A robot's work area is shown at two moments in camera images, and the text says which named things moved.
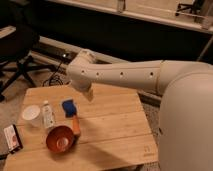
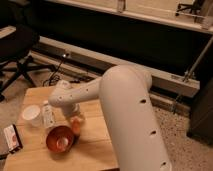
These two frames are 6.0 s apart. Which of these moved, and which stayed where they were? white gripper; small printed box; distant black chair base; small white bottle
Moved: white gripper
Stayed: small white bottle; distant black chair base; small printed box
